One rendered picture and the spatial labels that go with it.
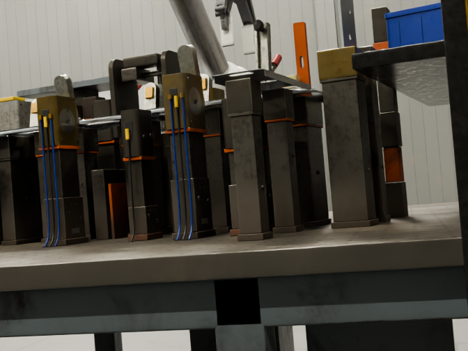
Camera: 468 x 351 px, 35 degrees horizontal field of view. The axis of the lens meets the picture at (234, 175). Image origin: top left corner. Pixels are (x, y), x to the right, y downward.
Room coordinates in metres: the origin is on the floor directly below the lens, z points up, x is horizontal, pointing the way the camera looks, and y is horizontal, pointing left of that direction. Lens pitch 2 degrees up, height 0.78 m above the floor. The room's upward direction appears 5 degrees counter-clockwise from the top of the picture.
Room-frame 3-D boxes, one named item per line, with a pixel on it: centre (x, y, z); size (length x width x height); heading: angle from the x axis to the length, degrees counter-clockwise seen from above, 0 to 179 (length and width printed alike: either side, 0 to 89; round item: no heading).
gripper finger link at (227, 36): (1.70, -0.01, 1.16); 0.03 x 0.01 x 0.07; 66
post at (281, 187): (1.52, -0.10, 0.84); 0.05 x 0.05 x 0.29; 67
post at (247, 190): (1.35, -0.03, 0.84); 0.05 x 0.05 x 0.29; 67
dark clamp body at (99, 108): (2.16, 0.34, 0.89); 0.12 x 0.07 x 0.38; 157
